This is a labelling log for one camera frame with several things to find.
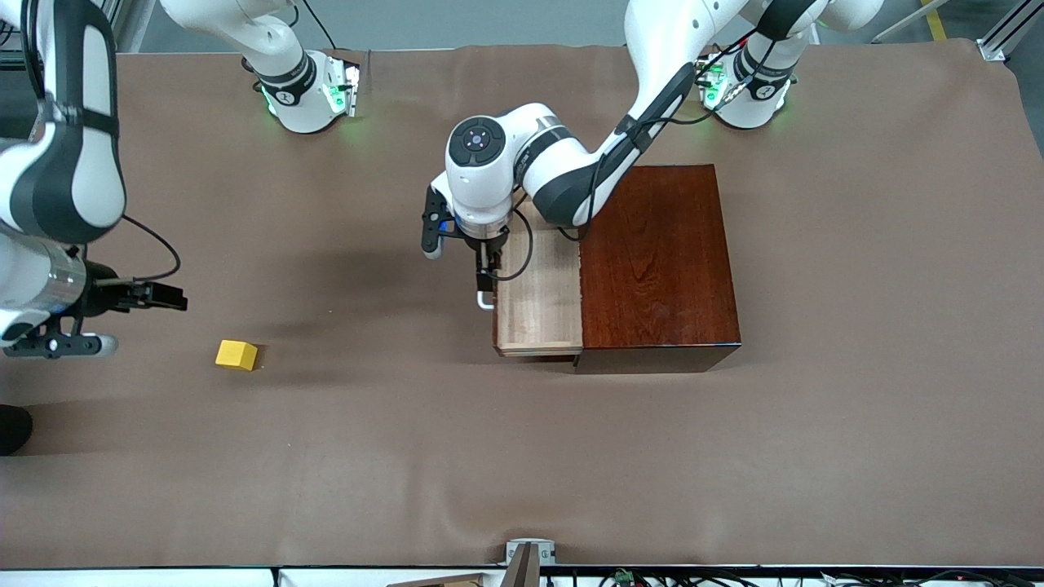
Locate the yellow wooden block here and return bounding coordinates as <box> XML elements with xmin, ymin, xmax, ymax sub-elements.
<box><xmin>215</xmin><ymin>339</ymin><xmax>259</xmax><ymax>373</ymax></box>

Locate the black round object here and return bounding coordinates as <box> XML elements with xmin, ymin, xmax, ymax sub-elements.
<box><xmin>0</xmin><ymin>404</ymin><xmax>35</xmax><ymax>457</ymax></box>

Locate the dark red wooden cabinet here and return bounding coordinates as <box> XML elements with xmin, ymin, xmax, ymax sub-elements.
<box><xmin>576</xmin><ymin>164</ymin><xmax>744</xmax><ymax>376</ymax></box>

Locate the brown table cover mat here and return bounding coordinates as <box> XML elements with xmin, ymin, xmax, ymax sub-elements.
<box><xmin>0</xmin><ymin>41</ymin><xmax>1044</xmax><ymax>570</ymax></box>

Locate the brown wooden board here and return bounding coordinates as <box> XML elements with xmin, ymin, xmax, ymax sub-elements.
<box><xmin>387</xmin><ymin>573</ymin><xmax>487</xmax><ymax>587</ymax></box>

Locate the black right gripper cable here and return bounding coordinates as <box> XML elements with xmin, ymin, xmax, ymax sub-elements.
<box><xmin>121</xmin><ymin>214</ymin><xmax>182</xmax><ymax>286</ymax></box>

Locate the black right arm base cable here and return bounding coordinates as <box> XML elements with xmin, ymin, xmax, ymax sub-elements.
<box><xmin>303</xmin><ymin>0</ymin><xmax>343</xmax><ymax>51</ymax></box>

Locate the aluminium frame profile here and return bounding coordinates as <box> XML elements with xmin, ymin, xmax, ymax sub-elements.
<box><xmin>114</xmin><ymin>0</ymin><xmax>157</xmax><ymax>55</ymax></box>
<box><xmin>977</xmin><ymin>0</ymin><xmax>1044</xmax><ymax>63</ymax></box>

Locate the grey metal bracket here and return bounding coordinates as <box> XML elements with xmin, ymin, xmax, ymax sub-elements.
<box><xmin>505</xmin><ymin>538</ymin><xmax>558</xmax><ymax>567</ymax></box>

